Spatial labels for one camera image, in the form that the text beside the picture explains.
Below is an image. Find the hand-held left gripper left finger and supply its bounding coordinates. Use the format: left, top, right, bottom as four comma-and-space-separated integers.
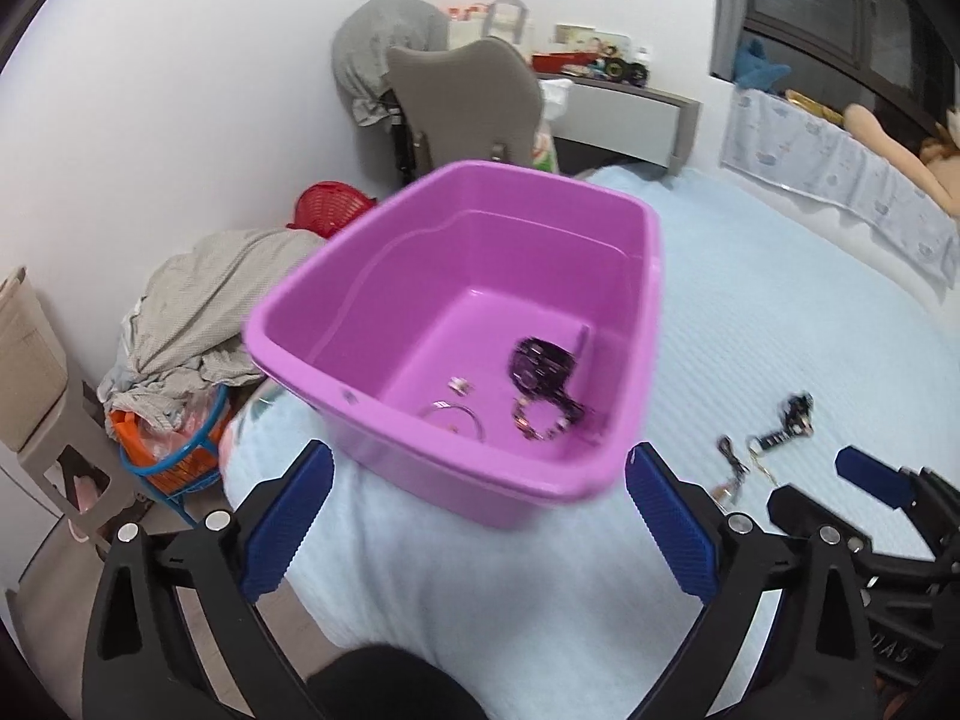
81, 439, 335, 720

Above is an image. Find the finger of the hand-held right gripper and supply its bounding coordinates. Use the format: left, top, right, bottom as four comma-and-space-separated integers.
766, 485, 938, 563
836, 446, 960, 533

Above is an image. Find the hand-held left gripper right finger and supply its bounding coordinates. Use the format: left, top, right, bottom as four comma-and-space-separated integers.
624, 442, 878, 720

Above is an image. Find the beaded charm bracelet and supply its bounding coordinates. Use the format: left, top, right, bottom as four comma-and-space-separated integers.
511, 396, 571, 442

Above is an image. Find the silver bangle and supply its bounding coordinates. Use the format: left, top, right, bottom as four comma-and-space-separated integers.
420, 403, 485, 442

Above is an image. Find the black wristwatch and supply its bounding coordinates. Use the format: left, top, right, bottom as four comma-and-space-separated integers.
510, 336, 593, 421

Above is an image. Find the purple plastic tub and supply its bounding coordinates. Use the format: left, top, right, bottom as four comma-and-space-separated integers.
244, 160, 662, 530

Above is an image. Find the grey clothes pile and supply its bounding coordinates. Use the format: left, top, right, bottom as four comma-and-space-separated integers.
97, 227, 331, 421

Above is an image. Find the beige plastic stool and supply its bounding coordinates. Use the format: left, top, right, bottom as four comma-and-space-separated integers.
0, 375, 140, 548

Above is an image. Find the blue printed bed bumper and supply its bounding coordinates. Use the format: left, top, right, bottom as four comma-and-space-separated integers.
718, 82, 960, 308

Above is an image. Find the red plastic basket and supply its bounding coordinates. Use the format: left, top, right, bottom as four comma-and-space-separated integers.
286, 180, 380, 241

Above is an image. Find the tan teddy bear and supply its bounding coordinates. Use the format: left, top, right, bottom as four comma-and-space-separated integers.
840, 101, 960, 218

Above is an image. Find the white and green plastic bag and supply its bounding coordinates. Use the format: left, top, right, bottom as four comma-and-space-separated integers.
529, 79, 575, 173

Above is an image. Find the grey desk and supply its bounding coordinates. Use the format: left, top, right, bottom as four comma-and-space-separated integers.
540, 75, 702, 173

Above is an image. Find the blue plush toy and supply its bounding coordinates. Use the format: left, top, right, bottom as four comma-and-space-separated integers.
733, 36, 792, 95

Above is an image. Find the toy car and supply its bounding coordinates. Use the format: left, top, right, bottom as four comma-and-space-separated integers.
592, 45, 650, 85

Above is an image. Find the dark window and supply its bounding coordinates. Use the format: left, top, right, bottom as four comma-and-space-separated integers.
709, 0, 960, 136

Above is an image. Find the grey chair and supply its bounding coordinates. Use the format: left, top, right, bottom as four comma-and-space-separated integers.
386, 37, 545, 185

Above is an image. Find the red box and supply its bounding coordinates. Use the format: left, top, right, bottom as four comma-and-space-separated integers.
531, 51, 601, 76

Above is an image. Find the grey garment on chair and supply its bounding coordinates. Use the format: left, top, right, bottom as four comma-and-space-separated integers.
332, 0, 451, 128

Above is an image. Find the brown leather cord bracelet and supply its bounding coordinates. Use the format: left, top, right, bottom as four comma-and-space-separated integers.
716, 435, 751, 477

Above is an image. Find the black patterned strap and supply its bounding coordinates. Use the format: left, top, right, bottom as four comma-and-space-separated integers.
745, 392, 816, 458

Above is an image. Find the orange basket with blue frame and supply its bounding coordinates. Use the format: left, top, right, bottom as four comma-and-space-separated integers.
109, 382, 233, 515

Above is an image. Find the white bag with handle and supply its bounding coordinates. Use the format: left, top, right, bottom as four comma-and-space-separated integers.
448, 0, 535, 53

